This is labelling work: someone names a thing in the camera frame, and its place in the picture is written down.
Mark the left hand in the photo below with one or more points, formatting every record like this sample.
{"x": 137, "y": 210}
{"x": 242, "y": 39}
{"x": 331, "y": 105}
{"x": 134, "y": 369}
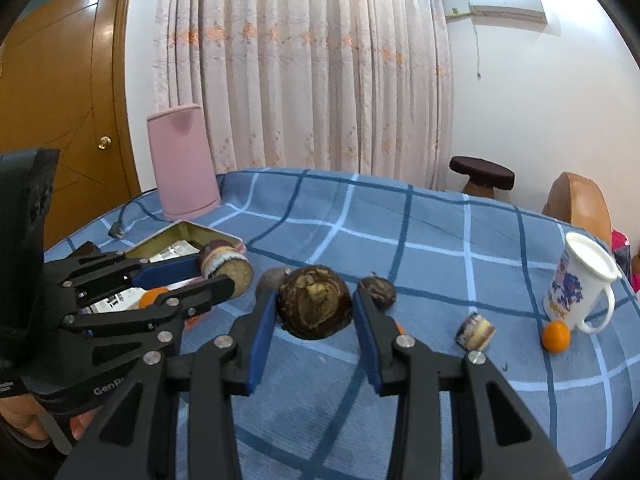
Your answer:
{"x": 22, "y": 413}

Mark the small tangerine by mug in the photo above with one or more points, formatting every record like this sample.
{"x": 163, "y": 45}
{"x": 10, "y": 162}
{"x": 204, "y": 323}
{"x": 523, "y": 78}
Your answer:
{"x": 555, "y": 337}

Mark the pink floral cushion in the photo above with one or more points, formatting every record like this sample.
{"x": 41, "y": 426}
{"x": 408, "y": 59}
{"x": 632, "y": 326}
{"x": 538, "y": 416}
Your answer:
{"x": 628, "y": 262}

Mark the white enamel cartoon mug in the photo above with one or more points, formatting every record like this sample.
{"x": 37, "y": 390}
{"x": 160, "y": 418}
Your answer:
{"x": 585, "y": 272}

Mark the brown taro root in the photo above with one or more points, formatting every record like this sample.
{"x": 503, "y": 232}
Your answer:
{"x": 314, "y": 303}

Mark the dark wrinkled passion fruit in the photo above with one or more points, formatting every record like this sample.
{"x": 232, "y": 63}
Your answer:
{"x": 381, "y": 291}

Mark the white air conditioner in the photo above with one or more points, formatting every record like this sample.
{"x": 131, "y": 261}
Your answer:
{"x": 524, "y": 10}

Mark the pink floral curtain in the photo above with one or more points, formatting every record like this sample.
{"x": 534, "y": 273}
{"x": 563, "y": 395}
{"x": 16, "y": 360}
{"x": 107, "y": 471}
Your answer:
{"x": 346, "y": 85}

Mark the pink tin box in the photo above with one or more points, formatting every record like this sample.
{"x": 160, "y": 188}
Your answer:
{"x": 181, "y": 238}

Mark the black power cable plug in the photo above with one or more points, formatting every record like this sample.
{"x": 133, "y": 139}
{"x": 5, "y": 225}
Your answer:
{"x": 116, "y": 230}

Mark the blue plaid tablecloth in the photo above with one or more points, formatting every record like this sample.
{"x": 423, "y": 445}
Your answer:
{"x": 315, "y": 416}

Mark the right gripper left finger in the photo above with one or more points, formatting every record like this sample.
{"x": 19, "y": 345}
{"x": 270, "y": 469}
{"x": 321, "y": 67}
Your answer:
{"x": 134, "y": 435}

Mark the printed paper in box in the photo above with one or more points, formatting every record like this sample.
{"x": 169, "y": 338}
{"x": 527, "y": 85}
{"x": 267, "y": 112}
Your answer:
{"x": 150, "y": 274}

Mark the purple mangosteen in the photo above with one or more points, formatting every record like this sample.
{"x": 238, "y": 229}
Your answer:
{"x": 272, "y": 281}

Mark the brass door knob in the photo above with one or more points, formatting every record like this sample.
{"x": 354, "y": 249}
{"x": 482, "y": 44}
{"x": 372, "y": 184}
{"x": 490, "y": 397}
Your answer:
{"x": 104, "y": 143}

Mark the wooden door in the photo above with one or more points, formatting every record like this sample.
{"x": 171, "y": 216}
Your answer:
{"x": 63, "y": 87}

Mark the pink electric kettle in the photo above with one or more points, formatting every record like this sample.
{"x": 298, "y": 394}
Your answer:
{"x": 182, "y": 162}

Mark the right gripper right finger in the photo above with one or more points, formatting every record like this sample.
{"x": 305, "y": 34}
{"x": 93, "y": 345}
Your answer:
{"x": 494, "y": 435}

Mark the dark round stool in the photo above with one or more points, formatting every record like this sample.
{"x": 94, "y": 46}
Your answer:
{"x": 484, "y": 177}

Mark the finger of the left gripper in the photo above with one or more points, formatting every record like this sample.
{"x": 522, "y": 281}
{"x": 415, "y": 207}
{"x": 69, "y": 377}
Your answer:
{"x": 157, "y": 327}
{"x": 114, "y": 270}

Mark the large orange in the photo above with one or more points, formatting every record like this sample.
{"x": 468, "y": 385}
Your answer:
{"x": 149, "y": 296}

